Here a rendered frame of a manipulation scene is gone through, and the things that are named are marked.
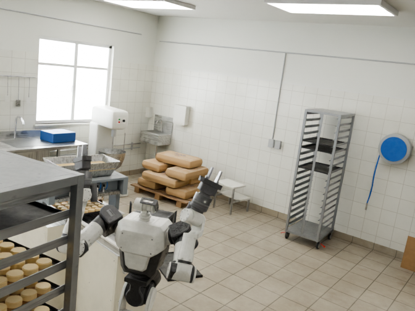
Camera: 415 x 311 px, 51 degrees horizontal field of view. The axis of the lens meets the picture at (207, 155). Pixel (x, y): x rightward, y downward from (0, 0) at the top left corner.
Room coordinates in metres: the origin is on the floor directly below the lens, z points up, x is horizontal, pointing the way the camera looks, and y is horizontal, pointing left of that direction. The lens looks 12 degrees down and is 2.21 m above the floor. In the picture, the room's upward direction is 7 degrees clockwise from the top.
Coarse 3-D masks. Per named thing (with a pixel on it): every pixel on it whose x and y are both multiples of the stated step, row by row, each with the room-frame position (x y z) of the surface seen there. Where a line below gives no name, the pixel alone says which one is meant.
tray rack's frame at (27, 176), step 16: (0, 160) 1.40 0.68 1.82; (16, 160) 1.42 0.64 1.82; (32, 160) 1.45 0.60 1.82; (0, 176) 1.22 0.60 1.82; (16, 176) 1.24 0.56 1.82; (32, 176) 1.26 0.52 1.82; (48, 176) 1.28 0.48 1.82; (64, 176) 1.30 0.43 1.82; (0, 192) 1.09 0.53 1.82; (16, 192) 1.13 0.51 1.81; (32, 192) 1.18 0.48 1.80
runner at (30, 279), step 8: (56, 264) 1.31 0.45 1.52; (64, 264) 1.34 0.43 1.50; (40, 272) 1.25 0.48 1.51; (48, 272) 1.28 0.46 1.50; (56, 272) 1.31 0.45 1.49; (24, 280) 1.20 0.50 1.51; (32, 280) 1.23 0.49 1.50; (8, 288) 1.15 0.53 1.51; (16, 288) 1.18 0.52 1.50; (0, 296) 1.13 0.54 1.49
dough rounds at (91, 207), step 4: (56, 204) 3.47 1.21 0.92; (60, 204) 3.48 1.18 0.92; (64, 204) 3.50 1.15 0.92; (68, 204) 3.50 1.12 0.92; (88, 204) 3.57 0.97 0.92; (92, 204) 3.58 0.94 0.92; (96, 204) 3.60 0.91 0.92; (100, 204) 3.60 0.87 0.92; (56, 208) 3.43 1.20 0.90; (60, 208) 3.42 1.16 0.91; (64, 208) 3.40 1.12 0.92; (68, 208) 3.46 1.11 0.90; (88, 208) 3.48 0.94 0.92; (92, 208) 3.52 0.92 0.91; (96, 208) 3.50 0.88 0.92; (100, 208) 3.51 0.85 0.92; (88, 212) 3.43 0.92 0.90
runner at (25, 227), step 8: (48, 216) 1.27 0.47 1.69; (56, 216) 1.30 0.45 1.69; (64, 216) 1.33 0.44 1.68; (24, 224) 1.19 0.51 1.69; (32, 224) 1.22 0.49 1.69; (40, 224) 1.25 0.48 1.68; (48, 224) 1.27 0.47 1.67; (0, 232) 1.12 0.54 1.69; (8, 232) 1.15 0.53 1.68; (16, 232) 1.17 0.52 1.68; (24, 232) 1.19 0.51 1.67; (0, 240) 1.12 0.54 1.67
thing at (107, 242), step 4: (84, 224) 3.17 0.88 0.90; (96, 240) 3.03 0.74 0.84; (100, 240) 3.00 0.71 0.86; (104, 240) 2.96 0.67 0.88; (108, 240) 2.93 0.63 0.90; (112, 240) 2.94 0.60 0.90; (104, 244) 2.96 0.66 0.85; (108, 244) 2.92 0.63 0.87; (112, 244) 2.89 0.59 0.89; (108, 248) 2.92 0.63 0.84; (112, 248) 2.88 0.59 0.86; (116, 248) 2.85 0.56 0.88; (116, 252) 2.85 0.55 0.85
